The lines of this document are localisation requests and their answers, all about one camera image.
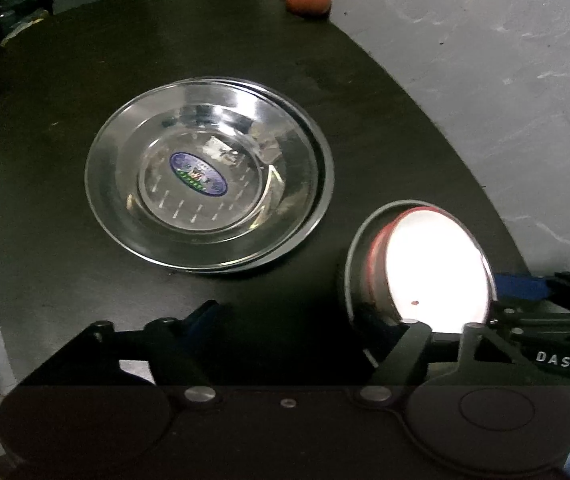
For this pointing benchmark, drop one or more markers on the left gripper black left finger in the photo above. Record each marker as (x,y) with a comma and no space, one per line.
(199,350)

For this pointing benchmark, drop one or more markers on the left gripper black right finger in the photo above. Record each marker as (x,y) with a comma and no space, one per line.
(396,373)

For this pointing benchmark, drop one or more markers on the steel bowl with sticker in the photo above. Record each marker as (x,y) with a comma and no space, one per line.
(210,175)

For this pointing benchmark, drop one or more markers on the steel plate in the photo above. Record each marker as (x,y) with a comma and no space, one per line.
(360,254)

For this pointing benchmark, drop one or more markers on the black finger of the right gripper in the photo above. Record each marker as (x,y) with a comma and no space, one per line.
(510,287)

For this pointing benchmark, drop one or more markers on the white plate red rim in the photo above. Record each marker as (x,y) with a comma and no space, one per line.
(423,264)

